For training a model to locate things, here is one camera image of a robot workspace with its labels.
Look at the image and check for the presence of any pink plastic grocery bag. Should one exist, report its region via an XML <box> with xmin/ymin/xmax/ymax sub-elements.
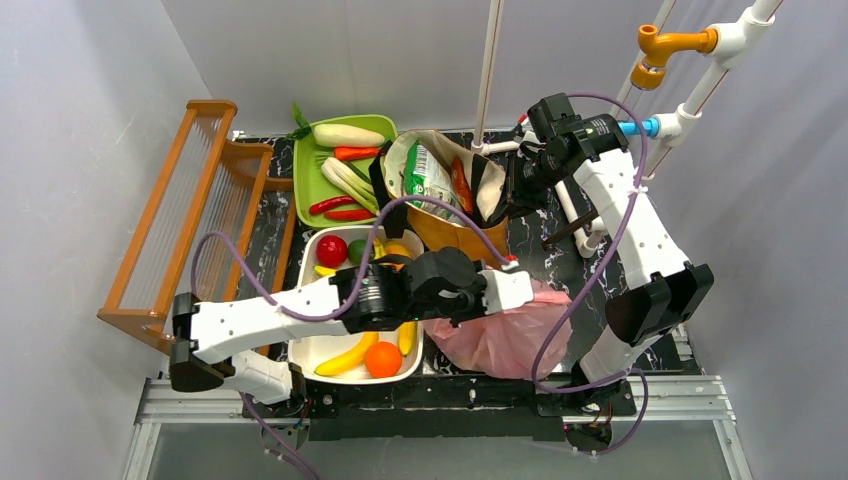
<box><xmin>423</xmin><ymin>280</ymin><xmax>572</xmax><ymax>380</ymax></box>

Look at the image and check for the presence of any green chips bag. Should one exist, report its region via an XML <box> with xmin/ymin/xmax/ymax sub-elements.
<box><xmin>403</xmin><ymin>141</ymin><xmax>460</xmax><ymax>209</ymax></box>

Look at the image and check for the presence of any brown paper bag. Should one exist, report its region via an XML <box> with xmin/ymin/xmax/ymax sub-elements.
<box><xmin>369</xmin><ymin>130</ymin><xmax>510</xmax><ymax>268</ymax></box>

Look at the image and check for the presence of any orange candy bag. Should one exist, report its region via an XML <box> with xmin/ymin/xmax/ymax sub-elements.
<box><xmin>450</xmin><ymin>157</ymin><xmax>474</xmax><ymax>215</ymax></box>

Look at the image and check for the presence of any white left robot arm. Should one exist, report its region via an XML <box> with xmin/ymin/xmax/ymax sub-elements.
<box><xmin>169</xmin><ymin>247</ymin><xmax>489</xmax><ymax>404</ymax></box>

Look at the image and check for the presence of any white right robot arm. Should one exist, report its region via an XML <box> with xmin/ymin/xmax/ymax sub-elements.
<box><xmin>503</xmin><ymin>93</ymin><xmax>714</xmax><ymax>394</ymax></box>

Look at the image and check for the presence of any yellow banana by bag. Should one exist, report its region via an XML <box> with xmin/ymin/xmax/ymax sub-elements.
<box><xmin>397</xmin><ymin>321</ymin><xmax>418</xmax><ymax>357</ymax></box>

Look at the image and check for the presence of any orange mango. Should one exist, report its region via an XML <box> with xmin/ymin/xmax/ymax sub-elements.
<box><xmin>384</xmin><ymin>240</ymin><xmax>414</xmax><ymax>259</ymax></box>

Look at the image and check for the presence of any yellow banana bunch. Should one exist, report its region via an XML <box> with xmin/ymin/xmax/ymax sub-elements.
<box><xmin>312</xmin><ymin>238</ymin><xmax>392</xmax><ymax>280</ymax></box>

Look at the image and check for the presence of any orange fruit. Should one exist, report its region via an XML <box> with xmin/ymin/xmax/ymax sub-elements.
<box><xmin>364</xmin><ymin>341</ymin><xmax>404</xmax><ymax>378</ymax></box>

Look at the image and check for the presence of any green lime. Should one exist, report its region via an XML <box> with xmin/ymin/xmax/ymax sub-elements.
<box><xmin>347</xmin><ymin>239</ymin><xmax>366</xmax><ymax>266</ymax></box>

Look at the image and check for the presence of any single yellow banana lower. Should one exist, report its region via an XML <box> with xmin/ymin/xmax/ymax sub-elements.
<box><xmin>314</xmin><ymin>332</ymin><xmax>380</xmax><ymax>377</ymax></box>

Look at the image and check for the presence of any blue faucet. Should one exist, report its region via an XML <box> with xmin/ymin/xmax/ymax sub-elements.
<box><xmin>618</xmin><ymin>116</ymin><xmax>661</xmax><ymax>138</ymax></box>

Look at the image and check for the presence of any red apple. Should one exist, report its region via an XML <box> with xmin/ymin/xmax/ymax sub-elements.
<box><xmin>315</xmin><ymin>235</ymin><xmax>348</xmax><ymax>269</ymax></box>

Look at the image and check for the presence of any red chili pepper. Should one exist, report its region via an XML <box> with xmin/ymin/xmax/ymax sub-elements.
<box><xmin>309</xmin><ymin>195</ymin><xmax>359</xmax><ymax>216</ymax></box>

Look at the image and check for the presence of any orange faucet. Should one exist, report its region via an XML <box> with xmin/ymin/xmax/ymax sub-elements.
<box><xmin>630</xmin><ymin>24</ymin><xmax>719</xmax><ymax>91</ymax></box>

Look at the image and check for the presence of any green white leek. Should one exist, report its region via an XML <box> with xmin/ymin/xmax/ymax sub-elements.
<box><xmin>320</xmin><ymin>157</ymin><xmax>379</xmax><ymax>214</ymax></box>

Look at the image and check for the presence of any white fruit tray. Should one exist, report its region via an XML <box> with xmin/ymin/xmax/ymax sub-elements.
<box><xmin>287</xmin><ymin>225</ymin><xmax>425</xmax><ymax>385</ymax></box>

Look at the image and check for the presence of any green vegetable tray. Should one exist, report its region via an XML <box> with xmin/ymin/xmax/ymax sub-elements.
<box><xmin>292</xmin><ymin>114</ymin><xmax>398</xmax><ymax>230</ymax></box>

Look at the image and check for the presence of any orange carrot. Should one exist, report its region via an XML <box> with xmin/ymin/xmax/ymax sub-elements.
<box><xmin>314</xmin><ymin>146</ymin><xmax>380</xmax><ymax>162</ymax></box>

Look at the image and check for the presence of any white radish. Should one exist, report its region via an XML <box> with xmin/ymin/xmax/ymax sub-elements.
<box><xmin>312</xmin><ymin>123</ymin><xmax>387</xmax><ymax>148</ymax></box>

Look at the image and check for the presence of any wooden rack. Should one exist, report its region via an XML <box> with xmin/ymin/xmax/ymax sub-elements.
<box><xmin>97</xmin><ymin>100</ymin><xmax>294</xmax><ymax>355</ymax></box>

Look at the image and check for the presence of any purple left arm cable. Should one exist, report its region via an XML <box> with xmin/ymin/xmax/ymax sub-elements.
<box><xmin>190</xmin><ymin>195</ymin><xmax>515</xmax><ymax>480</ymax></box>

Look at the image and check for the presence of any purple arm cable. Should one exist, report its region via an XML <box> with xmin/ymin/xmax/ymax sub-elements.
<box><xmin>190</xmin><ymin>195</ymin><xmax>515</xmax><ymax>480</ymax></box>
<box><xmin>529</xmin><ymin>93</ymin><xmax>651</xmax><ymax>458</ymax></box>

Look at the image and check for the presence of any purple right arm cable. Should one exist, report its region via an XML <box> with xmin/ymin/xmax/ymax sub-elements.
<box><xmin>529</xmin><ymin>93</ymin><xmax>651</xmax><ymax>458</ymax></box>

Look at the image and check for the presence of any white pipe frame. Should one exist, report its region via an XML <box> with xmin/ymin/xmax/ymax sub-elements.
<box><xmin>470</xmin><ymin>0</ymin><xmax>786</xmax><ymax>260</ymax></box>

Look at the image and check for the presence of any aluminium base frame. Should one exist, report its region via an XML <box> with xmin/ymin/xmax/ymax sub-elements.
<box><xmin>125</xmin><ymin>331</ymin><xmax>750</xmax><ymax>479</ymax></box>

